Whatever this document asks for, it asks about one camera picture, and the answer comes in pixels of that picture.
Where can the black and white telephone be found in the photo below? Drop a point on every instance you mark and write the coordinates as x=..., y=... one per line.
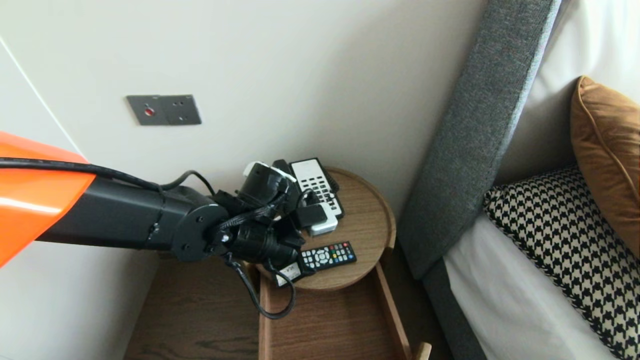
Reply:
x=312, y=175

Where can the brown velvet cushion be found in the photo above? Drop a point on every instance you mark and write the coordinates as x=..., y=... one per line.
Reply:
x=610, y=150

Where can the black white houndstooth pillow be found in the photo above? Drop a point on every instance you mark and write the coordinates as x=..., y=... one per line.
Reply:
x=560, y=235

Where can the white bed sheet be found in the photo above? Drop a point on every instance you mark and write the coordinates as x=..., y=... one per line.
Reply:
x=500, y=300

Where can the large white pillow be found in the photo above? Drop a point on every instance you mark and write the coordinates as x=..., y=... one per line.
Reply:
x=600, y=40

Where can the round wooden bedside table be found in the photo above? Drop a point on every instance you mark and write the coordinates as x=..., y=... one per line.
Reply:
x=365, y=225

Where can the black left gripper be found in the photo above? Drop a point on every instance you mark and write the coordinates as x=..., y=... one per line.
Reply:
x=265, y=247

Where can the grey fabric headboard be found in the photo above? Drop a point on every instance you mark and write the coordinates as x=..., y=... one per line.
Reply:
x=475, y=125

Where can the grey switch plate red dot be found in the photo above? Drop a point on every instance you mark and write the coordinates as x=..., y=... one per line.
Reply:
x=145, y=111

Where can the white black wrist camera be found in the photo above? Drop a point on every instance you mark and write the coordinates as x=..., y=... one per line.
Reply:
x=320, y=222

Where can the black TV remote control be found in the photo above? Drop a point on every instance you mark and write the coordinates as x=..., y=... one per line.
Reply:
x=335, y=254

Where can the wooden table drawer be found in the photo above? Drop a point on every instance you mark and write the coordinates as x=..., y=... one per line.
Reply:
x=330, y=325

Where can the plain grey wall switch plate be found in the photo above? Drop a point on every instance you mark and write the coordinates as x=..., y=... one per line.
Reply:
x=182, y=109

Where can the grey fabric bed frame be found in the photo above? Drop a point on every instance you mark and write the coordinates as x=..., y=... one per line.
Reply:
x=450, y=320

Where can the black telephone handset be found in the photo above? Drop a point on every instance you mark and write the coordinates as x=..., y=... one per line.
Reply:
x=283, y=164

